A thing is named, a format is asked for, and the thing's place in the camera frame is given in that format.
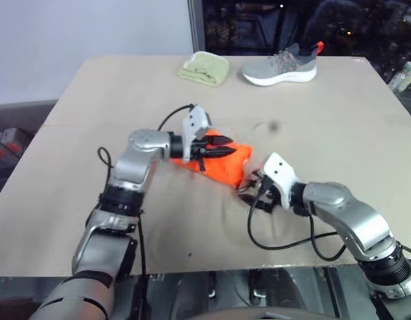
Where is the grey sneaker with white sole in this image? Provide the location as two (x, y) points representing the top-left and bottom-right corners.
(241, 41), (326, 87)

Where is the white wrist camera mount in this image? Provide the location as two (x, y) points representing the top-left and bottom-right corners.
(181, 104), (210, 165)
(261, 152), (298, 211)

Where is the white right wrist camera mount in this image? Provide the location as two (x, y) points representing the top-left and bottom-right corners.
(261, 152), (298, 211)

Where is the folded green towel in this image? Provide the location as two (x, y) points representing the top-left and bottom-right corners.
(177, 51), (231, 89)

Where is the grey window frame post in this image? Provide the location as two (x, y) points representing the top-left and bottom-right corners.
(187, 0), (207, 56)

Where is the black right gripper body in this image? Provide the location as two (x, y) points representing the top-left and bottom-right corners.
(250, 174), (284, 215)

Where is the clear plastic bottle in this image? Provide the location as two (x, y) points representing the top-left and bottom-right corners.
(399, 61), (411, 93)
(388, 61), (411, 91)

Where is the orange fabric pouch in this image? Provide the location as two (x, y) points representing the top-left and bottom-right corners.
(169, 127), (254, 188)

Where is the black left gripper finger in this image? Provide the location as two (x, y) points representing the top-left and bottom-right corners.
(203, 147), (236, 159)
(205, 134), (232, 147)

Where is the black box with red label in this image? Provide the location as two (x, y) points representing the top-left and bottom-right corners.
(0, 131), (13, 161)
(1, 127), (37, 167)

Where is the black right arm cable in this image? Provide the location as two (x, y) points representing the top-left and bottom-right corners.
(246, 181), (348, 263)

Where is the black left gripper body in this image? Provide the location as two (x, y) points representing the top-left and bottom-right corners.
(191, 127), (212, 161)

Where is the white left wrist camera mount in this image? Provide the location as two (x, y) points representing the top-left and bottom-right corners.
(181, 104), (210, 165)

